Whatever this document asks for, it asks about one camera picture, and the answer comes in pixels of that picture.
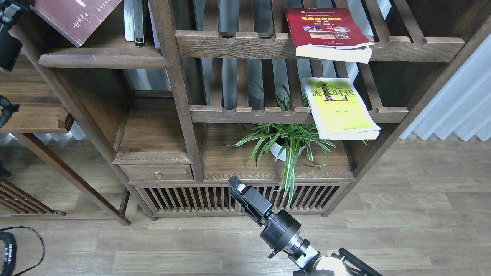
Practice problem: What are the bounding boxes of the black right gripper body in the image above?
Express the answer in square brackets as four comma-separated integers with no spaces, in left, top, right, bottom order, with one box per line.
[235,187,302,251]

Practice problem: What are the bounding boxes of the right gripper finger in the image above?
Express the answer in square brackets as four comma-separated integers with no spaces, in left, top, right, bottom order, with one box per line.
[227,175,247,196]

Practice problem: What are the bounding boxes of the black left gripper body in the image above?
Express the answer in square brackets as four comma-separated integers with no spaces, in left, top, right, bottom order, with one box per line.
[0,0,31,72]

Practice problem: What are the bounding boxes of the maroon book white characters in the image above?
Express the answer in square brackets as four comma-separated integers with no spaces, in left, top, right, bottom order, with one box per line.
[30,0,121,47]

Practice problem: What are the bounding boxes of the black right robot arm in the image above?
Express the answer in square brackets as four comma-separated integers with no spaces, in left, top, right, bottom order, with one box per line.
[228,175,381,276]

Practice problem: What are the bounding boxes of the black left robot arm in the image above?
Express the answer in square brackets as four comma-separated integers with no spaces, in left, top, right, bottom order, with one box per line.
[0,0,31,276]

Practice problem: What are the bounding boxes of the red book on shelf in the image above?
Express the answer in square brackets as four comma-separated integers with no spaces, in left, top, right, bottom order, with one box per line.
[286,8,374,64]

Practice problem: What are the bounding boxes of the wooden side table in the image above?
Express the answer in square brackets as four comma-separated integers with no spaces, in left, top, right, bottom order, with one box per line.
[1,55,130,226]

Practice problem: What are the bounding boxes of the white plant pot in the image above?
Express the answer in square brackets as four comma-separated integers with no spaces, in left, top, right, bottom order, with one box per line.
[267,127,306,163]

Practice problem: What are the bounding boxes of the green spider plant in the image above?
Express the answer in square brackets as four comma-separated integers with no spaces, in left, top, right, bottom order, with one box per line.
[224,80,369,205]

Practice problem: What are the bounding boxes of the brass drawer knob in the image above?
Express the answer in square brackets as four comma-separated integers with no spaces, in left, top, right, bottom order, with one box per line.
[154,171,163,179]

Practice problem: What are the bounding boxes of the dark wooden bookshelf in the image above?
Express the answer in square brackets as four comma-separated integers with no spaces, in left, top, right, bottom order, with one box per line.
[11,0,490,218]

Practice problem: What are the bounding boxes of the white upright book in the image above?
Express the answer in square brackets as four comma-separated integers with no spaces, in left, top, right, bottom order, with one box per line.
[123,0,135,42]

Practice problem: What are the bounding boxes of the yellow green book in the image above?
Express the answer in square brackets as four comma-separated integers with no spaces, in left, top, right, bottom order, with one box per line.
[301,77,381,140]

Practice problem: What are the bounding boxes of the dark green upright book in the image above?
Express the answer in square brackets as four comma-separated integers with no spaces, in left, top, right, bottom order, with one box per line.
[133,0,148,47]

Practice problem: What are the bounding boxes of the white curtain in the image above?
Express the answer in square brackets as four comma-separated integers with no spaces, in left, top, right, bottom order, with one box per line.
[400,36,491,140]

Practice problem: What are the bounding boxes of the white book behind post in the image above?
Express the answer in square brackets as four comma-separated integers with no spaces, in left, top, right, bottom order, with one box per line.
[148,0,161,49]

